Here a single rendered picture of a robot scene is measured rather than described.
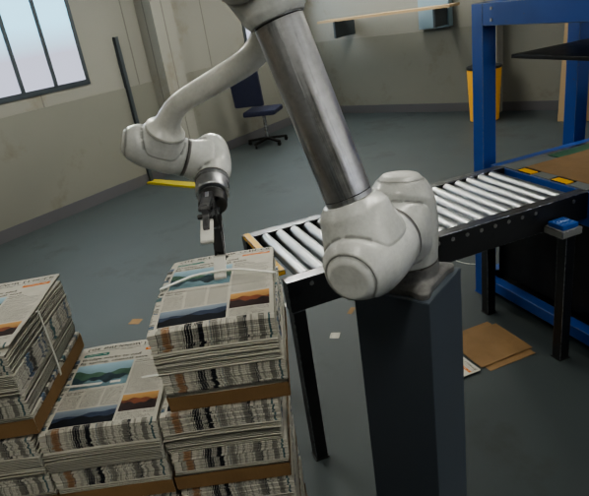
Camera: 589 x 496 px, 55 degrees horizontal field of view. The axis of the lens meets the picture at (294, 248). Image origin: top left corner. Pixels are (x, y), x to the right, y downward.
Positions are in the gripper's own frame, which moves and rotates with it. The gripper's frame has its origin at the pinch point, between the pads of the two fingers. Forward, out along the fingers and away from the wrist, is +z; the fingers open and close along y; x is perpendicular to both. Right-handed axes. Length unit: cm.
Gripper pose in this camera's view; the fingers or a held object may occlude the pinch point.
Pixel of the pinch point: (214, 257)
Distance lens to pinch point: 133.8
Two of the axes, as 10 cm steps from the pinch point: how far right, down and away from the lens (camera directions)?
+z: 1.0, 7.8, -6.2
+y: 1.1, 6.1, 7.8
